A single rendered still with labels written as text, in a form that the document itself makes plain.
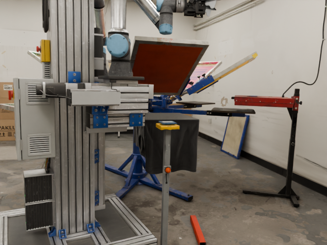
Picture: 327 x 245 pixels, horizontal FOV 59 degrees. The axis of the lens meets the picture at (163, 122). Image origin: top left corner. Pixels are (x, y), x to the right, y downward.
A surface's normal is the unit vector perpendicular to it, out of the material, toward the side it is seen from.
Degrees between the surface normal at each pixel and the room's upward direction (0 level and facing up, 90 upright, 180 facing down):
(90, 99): 90
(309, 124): 90
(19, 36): 90
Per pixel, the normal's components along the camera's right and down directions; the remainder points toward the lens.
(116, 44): 0.04, 0.27
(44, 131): 0.47, 0.14
